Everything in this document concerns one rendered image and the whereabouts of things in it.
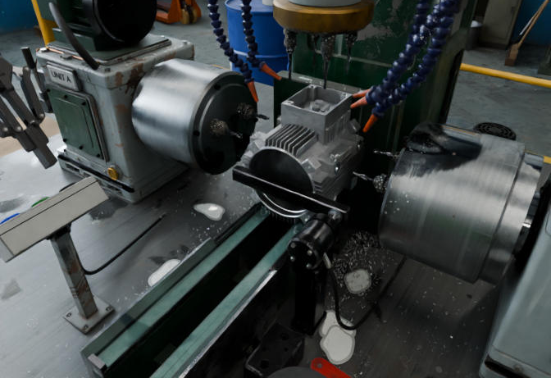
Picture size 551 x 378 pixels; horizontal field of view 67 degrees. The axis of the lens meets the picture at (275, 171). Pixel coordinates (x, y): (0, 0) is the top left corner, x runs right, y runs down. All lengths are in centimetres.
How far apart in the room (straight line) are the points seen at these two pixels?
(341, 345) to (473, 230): 33
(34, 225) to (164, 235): 39
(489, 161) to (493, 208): 7
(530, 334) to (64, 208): 75
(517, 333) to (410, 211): 24
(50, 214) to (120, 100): 39
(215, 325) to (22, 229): 33
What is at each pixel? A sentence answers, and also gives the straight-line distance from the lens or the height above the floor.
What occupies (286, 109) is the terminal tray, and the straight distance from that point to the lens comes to 84.
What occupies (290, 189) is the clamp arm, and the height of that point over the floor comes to 103.
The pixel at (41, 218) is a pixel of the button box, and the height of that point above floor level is 107.
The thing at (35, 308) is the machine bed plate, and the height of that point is 80.
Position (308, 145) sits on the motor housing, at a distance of 80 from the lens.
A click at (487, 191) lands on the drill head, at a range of 68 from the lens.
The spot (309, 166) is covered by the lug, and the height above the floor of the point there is 108.
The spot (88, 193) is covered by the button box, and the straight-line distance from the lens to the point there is 78.
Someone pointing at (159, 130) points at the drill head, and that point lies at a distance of 96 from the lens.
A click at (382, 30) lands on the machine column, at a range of 98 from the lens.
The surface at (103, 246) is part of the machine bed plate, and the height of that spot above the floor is 80.
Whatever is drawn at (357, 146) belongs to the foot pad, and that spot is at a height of 106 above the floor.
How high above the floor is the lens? 149
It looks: 34 degrees down
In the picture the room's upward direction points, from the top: straight up
